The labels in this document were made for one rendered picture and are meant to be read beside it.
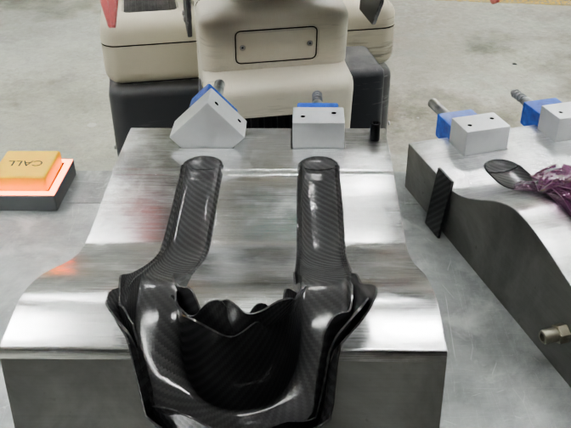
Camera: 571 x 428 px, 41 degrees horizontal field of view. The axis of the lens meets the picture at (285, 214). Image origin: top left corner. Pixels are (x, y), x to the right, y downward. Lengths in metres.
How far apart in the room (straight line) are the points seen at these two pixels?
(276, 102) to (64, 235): 0.44
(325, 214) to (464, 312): 0.15
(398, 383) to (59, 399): 0.20
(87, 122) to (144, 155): 2.20
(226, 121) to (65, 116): 2.30
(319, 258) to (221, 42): 0.58
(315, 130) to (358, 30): 0.72
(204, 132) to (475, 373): 0.33
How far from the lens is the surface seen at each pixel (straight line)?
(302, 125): 0.72
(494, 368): 0.64
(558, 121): 0.86
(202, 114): 0.73
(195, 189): 0.69
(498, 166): 0.81
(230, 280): 0.50
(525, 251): 0.65
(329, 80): 1.13
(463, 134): 0.81
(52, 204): 0.84
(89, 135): 2.84
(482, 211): 0.70
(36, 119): 3.02
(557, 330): 0.62
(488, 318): 0.69
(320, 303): 0.50
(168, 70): 1.40
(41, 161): 0.87
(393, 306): 0.47
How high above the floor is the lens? 1.23
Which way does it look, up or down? 33 degrees down
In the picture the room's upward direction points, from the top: 1 degrees counter-clockwise
